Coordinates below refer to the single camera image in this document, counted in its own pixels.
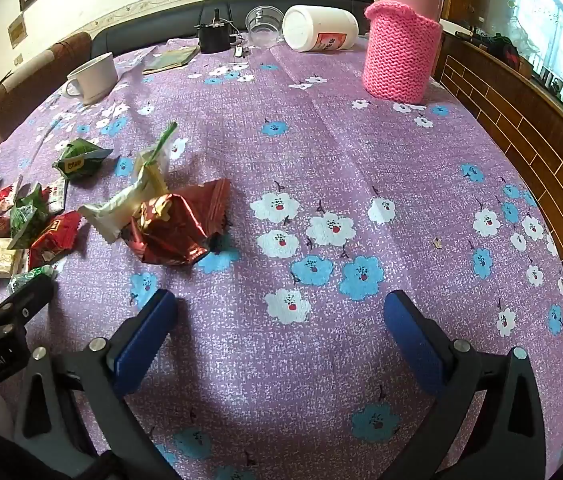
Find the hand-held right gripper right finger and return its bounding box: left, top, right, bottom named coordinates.
left=384, top=290, right=547, bottom=480

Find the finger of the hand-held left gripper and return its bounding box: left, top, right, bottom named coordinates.
left=0, top=275, right=57, bottom=344

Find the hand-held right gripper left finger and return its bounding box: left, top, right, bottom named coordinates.
left=14, top=289, right=182, bottom=480

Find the dark red foil snack packet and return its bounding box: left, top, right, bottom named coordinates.
left=120, top=178, right=232, bottom=267

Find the striped red white packet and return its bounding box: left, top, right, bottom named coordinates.
left=44, top=178, right=70, bottom=212

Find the white cream snack packet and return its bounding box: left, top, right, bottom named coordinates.
left=78, top=180, right=162, bottom=246

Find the cream packet with green strip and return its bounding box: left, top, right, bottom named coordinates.
left=132, top=121, right=178, bottom=196

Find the purple floral tablecloth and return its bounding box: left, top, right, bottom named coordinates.
left=0, top=35, right=563, bottom=480

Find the white mug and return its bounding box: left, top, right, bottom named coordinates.
left=62, top=52, right=120, bottom=106

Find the brown armchair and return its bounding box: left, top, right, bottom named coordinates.
left=0, top=31, right=93, bottom=148

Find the wooden brick-pattern counter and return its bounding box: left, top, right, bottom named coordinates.
left=434, top=20, right=563, bottom=311

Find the green booklet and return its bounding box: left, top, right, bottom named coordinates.
left=142, top=46, right=200, bottom=76

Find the pink knitted bottle sleeve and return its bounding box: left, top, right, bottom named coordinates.
left=363, top=0, right=445, bottom=105

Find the black leather sofa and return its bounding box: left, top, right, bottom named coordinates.
left=90, top=0, right=379, bottom=58

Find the black bag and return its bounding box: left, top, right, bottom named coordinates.
left=481, top=34, right=519, bottom=68

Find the small black box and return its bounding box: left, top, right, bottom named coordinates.
left=198, top=8, right=235, bottom=54

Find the white plastic jar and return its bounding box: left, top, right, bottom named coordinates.
left=281, top=5, right=359, bottom=53

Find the clear plastic cup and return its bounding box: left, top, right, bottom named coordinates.
left=246, top=6, right=285, bottom=50

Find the yellow wall plaque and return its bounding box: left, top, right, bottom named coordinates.
left=8, top=12, right=30, bottom=50

